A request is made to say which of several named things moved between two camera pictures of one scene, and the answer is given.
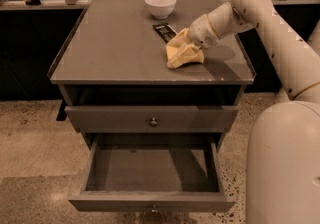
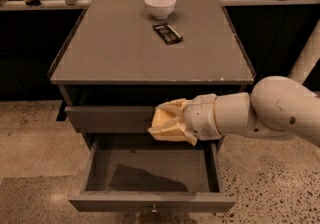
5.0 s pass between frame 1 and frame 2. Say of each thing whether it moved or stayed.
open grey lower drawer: stayed
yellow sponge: moved
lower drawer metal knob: stayed
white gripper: moved
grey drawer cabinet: stayed
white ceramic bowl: stayed
